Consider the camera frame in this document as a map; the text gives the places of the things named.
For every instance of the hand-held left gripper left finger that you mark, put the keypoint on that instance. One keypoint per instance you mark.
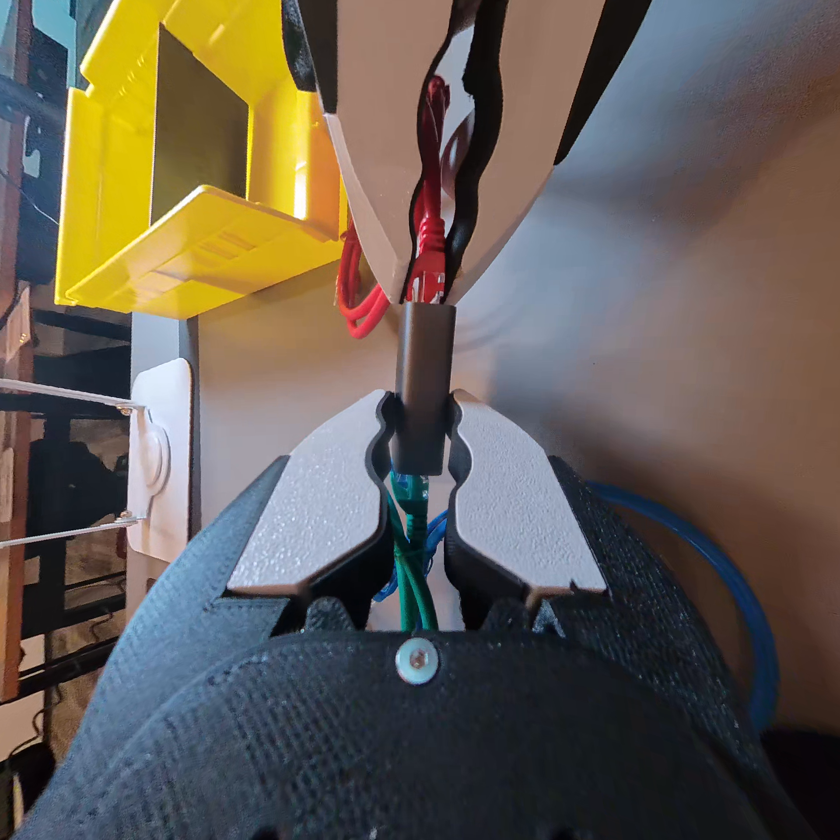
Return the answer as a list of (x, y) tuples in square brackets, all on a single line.
[(315, 512)]

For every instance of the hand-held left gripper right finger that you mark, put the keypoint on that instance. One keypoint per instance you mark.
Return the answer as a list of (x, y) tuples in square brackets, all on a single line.
[(525, 512)]

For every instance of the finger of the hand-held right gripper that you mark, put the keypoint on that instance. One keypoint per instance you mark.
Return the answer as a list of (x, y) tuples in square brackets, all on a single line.
[(374, 98), (531, 98)]

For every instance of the black ethernet coupler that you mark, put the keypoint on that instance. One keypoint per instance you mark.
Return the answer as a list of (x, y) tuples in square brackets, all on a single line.
[(425, 380)]

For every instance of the yellow plastic bin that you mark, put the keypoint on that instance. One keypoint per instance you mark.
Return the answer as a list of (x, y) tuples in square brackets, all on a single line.
[(197, 249)]

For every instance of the white document stand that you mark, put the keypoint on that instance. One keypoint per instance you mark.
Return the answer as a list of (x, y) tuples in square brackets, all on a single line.
[(164, 459)]

